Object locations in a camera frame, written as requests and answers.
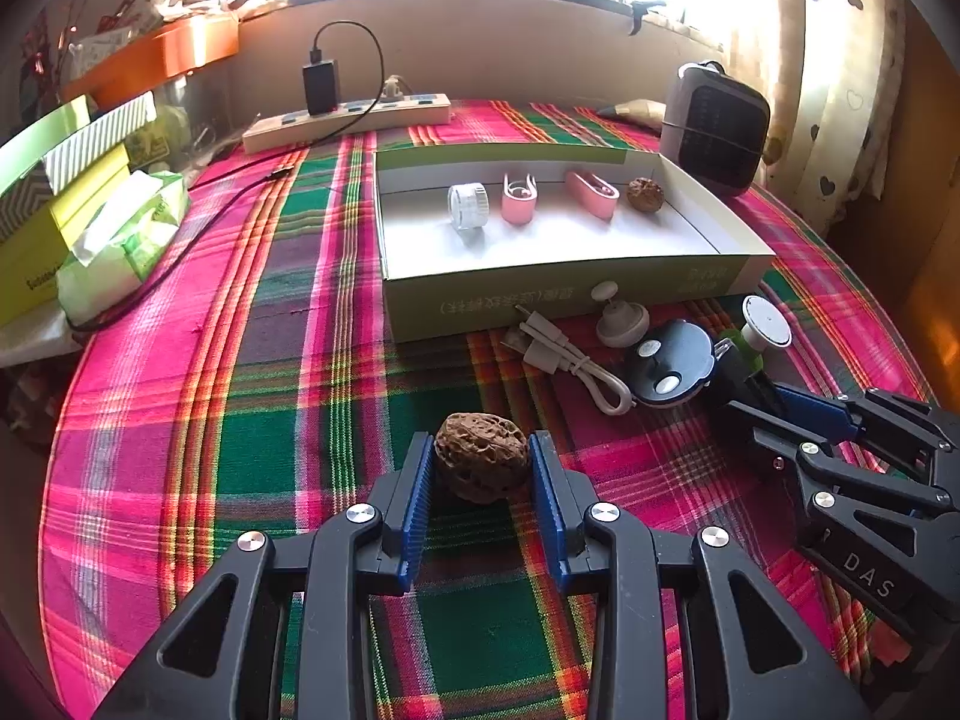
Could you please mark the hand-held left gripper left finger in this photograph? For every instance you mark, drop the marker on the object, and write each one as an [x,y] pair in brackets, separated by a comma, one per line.
[420,510]

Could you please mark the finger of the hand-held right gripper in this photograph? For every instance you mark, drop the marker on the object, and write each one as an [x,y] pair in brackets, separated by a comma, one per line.
[814,412]
[772,435]

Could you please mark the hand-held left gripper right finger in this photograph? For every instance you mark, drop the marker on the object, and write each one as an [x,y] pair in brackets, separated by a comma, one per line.
[547,510]

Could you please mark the black rectangular device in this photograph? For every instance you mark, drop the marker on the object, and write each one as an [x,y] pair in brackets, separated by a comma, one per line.
[742,381]

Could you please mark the brown walnut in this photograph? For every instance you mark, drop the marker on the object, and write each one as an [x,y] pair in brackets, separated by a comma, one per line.
[643,193]
[480,465]

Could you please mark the white disc green clip holder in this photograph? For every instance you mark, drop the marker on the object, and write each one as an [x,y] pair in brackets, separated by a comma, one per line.
[765,319]

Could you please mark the grey round device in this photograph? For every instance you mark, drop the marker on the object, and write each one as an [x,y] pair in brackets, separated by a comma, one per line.
[667,367]

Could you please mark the white knob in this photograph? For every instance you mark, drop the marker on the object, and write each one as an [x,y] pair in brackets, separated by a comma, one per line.
[619,315]

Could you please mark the green cardboard box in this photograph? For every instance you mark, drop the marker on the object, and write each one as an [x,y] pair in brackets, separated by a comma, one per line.
[540,307]

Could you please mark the large pink clip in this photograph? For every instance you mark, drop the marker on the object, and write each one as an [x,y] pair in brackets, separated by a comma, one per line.
[592,191]

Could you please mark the small white cylinder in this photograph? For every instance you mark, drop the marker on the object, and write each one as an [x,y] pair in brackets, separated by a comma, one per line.
[469,206]

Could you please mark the small pink clip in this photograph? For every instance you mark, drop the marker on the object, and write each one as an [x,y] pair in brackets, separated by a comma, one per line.
[517,199]

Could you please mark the plaid cloth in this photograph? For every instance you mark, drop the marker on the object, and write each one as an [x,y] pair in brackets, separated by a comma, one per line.
[262,390]

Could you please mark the grey fan heater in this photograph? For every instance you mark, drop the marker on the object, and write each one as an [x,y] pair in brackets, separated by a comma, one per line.
[716,127]

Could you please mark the heart print curtain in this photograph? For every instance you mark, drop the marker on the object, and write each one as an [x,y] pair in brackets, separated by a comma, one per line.
[840,52]

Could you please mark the green tissue pack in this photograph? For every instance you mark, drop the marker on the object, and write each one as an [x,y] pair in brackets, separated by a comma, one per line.
[157,217]
[97,292]

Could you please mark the beige power strip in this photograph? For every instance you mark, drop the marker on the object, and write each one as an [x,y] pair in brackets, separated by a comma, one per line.
[345,124]

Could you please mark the white plug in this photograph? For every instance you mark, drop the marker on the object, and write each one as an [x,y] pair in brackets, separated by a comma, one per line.
[394,86]

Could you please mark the white side shelf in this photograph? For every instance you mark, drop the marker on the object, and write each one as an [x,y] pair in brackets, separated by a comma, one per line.
[30,341]

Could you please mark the black hook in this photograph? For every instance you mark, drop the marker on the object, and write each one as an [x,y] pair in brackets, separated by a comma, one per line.
[636,19]

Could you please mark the black charger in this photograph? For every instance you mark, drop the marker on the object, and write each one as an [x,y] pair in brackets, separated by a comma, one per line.
[321,86]

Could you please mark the yellow-green box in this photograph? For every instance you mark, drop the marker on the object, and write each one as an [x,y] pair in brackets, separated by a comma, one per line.
[37,270]

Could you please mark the green round container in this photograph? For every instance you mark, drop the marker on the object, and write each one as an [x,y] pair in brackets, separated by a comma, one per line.
[165,127]

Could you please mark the chevron pattern box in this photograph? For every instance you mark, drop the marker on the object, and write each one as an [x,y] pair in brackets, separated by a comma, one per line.
[22,202]

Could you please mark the green and white box lid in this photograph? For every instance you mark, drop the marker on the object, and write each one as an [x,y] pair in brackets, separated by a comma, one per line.
[45,142]

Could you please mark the orange tray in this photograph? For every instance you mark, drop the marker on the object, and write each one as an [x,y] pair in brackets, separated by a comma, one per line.
[161,52]

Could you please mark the red branch decoration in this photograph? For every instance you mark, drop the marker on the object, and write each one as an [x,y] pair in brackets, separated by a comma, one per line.
[37,52]

